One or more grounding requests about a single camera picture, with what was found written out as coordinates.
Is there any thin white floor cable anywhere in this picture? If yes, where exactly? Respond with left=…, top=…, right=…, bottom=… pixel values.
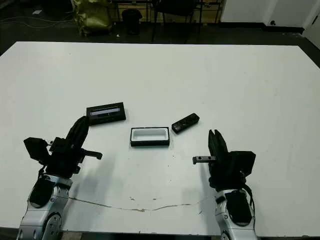
left=0, top=15, right=76, bottom=29

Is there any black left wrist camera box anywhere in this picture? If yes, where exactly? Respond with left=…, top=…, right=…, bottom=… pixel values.
left=23, top=136, right=49, bottom=165

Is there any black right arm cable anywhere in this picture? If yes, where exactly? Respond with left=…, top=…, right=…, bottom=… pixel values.
left=239, top=171, right=256, bottom=226

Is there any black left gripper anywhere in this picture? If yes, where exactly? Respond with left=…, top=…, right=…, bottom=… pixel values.
left=44, top=116, right=104, bottom=180

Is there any black bin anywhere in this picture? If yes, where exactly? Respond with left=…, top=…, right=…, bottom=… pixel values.
left=121, top=9, right=144, bottom=35

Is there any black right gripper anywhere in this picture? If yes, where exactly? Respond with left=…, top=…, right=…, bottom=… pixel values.
left=192, top=129, right=248, bottom=193

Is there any black printed box lid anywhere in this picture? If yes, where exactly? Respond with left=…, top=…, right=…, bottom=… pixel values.
left=86, top=100, right=127, bottom=127

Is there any black mesh office chair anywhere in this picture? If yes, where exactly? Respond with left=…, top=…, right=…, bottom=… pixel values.
left=151, top=0, right=205, bottom=44

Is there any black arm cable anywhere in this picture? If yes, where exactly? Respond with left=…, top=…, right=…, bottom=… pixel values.
left=36, top=163, right=48, bottom=181
left=239, top=171, right=256, bottom=226

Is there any crumpled yellowish plastic bag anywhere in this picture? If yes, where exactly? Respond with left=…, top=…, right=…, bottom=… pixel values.
left=74, top=0, right=114, bottom=36

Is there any black smartphone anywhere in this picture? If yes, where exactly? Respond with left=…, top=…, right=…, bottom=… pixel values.
left=171, top=112, right=200, bottom=135

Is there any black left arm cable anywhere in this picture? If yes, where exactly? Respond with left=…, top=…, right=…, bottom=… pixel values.
left=36, top=163, right=48, bottom=181

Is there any white door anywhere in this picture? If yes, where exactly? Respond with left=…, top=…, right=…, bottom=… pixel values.
left=306, top=0, right=320, bottom=47

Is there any black box with white insert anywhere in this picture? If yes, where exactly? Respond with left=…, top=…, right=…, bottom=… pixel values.
left=129, top=126, right=171, bottom=148

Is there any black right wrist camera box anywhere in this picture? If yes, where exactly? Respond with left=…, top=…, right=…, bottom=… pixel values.
left=229, top=150, right=257, bottom=176

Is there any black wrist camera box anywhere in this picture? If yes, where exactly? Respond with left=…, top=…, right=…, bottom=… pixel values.
left=229, top=150, right=257, bottom=176
left=23, top=136, right=49, bottom=165

